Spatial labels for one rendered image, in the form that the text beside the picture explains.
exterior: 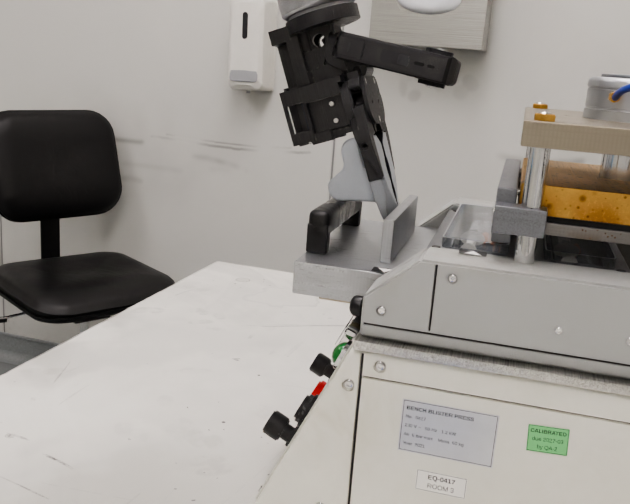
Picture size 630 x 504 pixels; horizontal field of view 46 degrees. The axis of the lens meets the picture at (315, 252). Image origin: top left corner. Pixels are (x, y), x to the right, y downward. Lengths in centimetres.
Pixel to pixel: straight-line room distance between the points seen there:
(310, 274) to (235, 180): 173
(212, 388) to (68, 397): 17
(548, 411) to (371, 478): 15
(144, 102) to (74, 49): 30
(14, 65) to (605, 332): 240
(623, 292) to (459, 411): 15
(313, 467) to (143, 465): 19
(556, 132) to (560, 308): 13
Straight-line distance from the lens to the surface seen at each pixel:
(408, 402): 61
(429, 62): 70
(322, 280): 66
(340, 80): 71
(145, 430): 84
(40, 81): 271
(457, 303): 59
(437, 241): 67
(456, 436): 62
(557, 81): 216
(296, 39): 74
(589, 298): 58
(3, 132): 234
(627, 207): 63
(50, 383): 96
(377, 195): 72
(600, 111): 70
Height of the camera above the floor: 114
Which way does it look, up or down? 14 degrees down
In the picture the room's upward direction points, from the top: 4 degrees clockwise
